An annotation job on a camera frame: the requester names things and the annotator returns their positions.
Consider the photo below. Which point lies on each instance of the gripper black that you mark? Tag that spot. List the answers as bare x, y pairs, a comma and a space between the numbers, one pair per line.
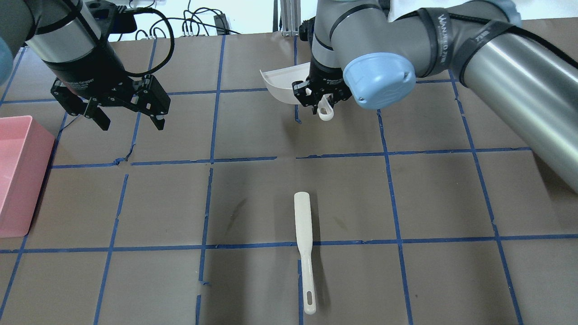
86, 70
326, 77

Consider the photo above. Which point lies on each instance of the white plastic dustpan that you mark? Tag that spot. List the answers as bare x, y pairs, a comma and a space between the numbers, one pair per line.
280, 84

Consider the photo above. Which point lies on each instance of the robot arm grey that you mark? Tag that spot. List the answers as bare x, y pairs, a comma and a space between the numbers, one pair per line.
527, 81
71, 37

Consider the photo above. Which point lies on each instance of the pink plastic bin left side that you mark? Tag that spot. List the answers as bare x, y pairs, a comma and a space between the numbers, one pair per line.
25, 150

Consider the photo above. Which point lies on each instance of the aluminium frame post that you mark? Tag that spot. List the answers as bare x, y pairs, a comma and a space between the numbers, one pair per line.
290, 14

